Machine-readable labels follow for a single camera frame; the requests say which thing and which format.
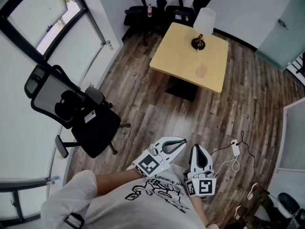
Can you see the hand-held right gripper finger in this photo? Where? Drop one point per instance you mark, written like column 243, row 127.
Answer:
column 194, row 159
column 209, row 162

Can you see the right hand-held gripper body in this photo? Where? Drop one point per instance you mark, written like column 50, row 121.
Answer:
column 202, row 185

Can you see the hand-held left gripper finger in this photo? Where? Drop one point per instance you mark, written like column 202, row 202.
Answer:
column 170, row 139
column 175, row 154

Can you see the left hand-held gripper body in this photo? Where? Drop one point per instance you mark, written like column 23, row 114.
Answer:
column 152, row 164

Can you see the person's left forearm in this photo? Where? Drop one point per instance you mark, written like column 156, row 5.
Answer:
column 114, row 181

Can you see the person's right forearm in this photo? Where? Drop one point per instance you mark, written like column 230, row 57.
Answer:
column 199, row 209

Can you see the pale slipper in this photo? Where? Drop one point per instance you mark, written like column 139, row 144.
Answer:
column 238, row 212
column 252, row 191

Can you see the white printed t-shirt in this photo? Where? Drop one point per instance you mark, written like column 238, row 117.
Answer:
column 133, row 211

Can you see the black mesh office chair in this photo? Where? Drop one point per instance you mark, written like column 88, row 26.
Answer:
column 95, row 132

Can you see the white smartphone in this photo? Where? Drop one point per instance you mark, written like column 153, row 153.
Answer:
column 90, row 116

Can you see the light wooden table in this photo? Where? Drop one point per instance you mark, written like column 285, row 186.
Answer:
column 181, row 56

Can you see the white waste bin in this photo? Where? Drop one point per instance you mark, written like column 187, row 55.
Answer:
column 287, row 204

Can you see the white framed panel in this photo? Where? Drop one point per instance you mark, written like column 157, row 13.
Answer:
column 294, row 137

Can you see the red cap bottle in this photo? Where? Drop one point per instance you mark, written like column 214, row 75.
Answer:
column 52, row 180

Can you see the small bottle on sill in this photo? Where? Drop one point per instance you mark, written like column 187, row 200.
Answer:
column 108, row 44

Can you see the white shade table lamp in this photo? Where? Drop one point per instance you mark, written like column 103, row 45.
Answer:
column 204, row 20

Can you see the red label water bottle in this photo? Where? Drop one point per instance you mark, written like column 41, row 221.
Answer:
column 149, row 10

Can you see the frosted glass door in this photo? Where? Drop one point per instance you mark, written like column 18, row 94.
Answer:
column 281, row 32

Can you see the black window frame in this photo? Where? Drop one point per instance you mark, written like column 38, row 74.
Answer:
column 21, row 32

